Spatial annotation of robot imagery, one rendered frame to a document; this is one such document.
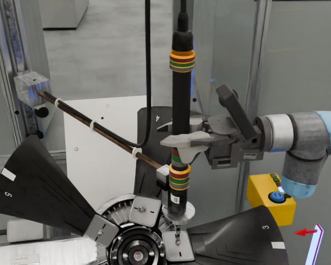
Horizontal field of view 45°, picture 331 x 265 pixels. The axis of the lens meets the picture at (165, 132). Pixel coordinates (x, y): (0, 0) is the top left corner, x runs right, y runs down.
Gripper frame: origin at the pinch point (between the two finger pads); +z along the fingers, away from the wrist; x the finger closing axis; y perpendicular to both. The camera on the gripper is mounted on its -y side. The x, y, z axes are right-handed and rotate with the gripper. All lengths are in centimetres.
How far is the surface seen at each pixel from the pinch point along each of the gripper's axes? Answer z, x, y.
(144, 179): 3.2, 11.3, 19.5
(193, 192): -24, 70, 75
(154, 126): -0.5, 20.6, 10.6
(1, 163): 53, 70, 51
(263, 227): -25.0, 3.0, 31.2
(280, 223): -40, 21, 49
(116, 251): 11.0, -4.4, 25.5
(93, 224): 15.8, 3.7, 25.2
